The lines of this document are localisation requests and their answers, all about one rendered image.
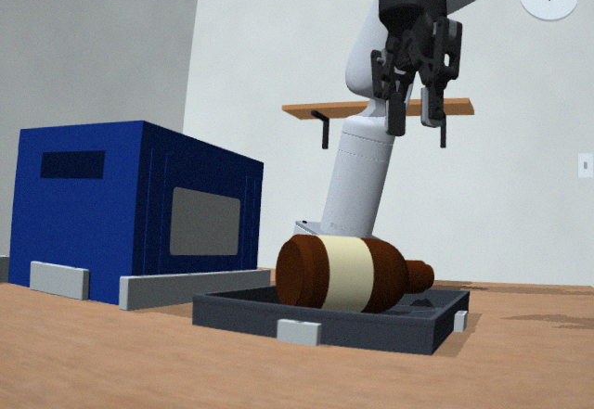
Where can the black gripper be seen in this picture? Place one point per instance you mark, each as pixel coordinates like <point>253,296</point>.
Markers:
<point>413,23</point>

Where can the brown glass bottle with cream label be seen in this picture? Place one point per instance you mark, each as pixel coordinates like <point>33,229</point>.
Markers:
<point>342,273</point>

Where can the blue crate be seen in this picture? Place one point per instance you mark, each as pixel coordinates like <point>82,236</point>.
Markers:
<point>165,204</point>

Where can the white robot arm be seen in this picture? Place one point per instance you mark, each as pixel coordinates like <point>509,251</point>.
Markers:
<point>365,149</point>

